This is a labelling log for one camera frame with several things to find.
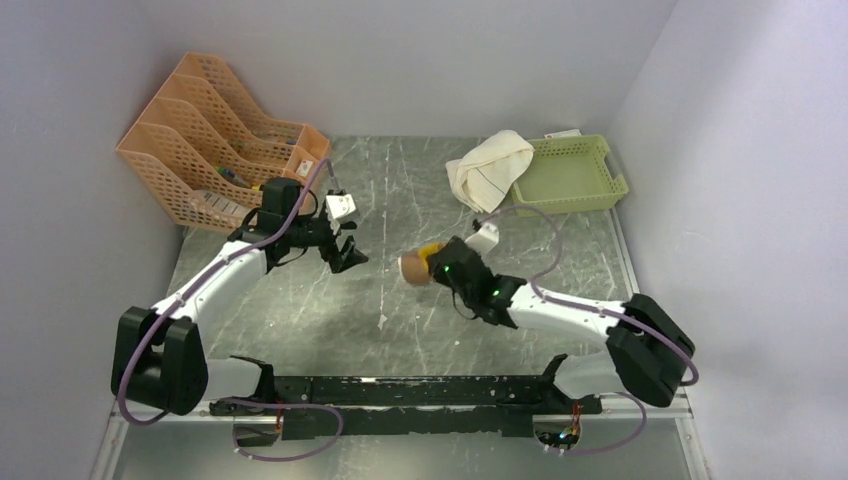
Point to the cream white towel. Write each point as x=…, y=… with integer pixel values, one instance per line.
x=482, y=178

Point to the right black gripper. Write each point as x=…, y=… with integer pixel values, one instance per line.
x=438, y=271

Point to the yellow brown bear towel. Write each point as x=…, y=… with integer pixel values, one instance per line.
x=414, y=267

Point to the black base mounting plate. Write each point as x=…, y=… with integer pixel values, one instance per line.
x=308, y=407

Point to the white red card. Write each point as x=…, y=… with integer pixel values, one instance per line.
x=563, y=134

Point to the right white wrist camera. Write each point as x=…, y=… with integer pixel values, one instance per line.
x=484, y=238

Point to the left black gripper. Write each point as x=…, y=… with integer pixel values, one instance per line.
x=348, y=257

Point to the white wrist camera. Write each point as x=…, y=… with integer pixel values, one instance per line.
x=484, y=238
x=341, y=206

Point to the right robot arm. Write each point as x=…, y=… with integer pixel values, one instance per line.
x=642, y=351

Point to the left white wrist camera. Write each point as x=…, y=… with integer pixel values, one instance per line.
x=341, y=206

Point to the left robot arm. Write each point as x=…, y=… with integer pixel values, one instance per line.
x=159, y=358

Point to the orange plastic file organizer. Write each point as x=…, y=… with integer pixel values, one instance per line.
x=203, y=146

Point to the green plastic basket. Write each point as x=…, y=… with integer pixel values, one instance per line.
x=569, y=175

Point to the aluminium rail frame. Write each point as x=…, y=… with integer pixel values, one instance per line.
x=623, y=441

